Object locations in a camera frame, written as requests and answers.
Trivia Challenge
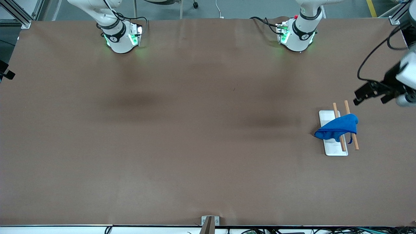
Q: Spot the blue microfibre towel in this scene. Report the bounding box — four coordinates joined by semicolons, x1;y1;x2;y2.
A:
314;113;359;144

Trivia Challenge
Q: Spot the wooden rack rod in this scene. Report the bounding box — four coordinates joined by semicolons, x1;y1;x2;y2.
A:
344;100;359;150
332;103;347;152

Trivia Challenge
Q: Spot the brown table cover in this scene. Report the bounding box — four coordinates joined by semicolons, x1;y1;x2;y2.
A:
0;18;416;227

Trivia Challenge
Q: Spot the chair base with caster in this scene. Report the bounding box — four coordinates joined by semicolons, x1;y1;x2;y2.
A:
133;0;199;20

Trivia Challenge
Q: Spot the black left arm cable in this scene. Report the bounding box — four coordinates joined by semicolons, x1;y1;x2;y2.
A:
357;26;409;84

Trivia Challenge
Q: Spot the aluminium frame profile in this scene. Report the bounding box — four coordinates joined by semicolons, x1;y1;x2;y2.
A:
379;0;411;26
0;0;44;29

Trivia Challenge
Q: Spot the black left base cable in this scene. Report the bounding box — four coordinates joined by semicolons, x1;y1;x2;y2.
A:
250;16;284;35

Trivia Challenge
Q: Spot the black base cable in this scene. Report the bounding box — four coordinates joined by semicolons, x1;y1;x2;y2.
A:
250;16;284;35
112;12;149;34

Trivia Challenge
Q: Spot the black right base cable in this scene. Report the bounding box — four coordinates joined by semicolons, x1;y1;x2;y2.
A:
112;12;149;34

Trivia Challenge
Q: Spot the black cable bundle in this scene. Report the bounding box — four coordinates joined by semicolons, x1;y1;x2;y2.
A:
227;227;416;234

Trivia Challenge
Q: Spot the white table edge rail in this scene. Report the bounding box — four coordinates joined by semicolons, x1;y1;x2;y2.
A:
0;225;416;234

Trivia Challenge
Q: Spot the grey-brown camera post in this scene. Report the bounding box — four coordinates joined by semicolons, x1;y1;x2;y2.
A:
199;216;215;234

